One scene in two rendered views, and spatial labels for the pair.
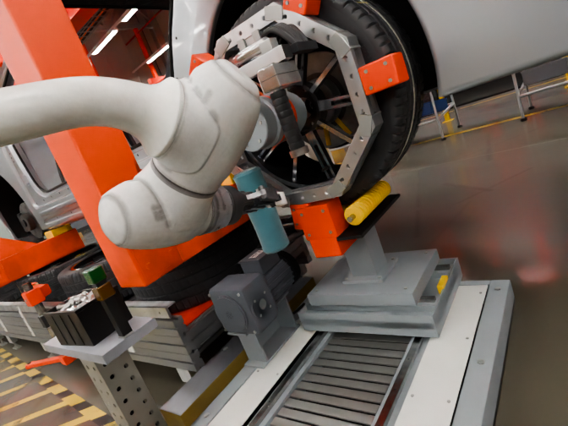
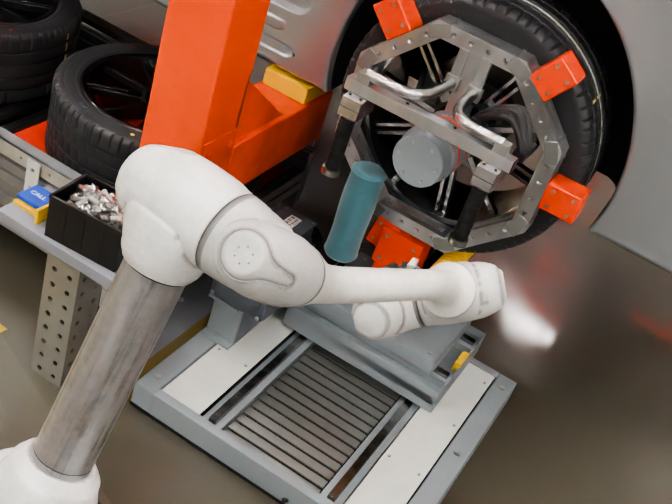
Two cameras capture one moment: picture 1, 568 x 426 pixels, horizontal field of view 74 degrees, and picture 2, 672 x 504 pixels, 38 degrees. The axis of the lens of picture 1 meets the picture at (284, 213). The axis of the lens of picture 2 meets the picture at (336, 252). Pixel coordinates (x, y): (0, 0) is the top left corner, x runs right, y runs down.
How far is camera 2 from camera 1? 1.58 m
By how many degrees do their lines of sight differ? 29
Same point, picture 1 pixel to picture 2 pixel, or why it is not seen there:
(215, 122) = (477, 315)
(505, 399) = (455, 489)
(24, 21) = not seen: outside the picture
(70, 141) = (218, 41)
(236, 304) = not seen: hidden behind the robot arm
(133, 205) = (394, 324)
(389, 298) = (407, 353)
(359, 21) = (581, 133)
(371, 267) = not seen: hidden behind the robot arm
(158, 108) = (459, 301)
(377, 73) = (561, 201)
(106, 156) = (235, 66)
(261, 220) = (352, 228)
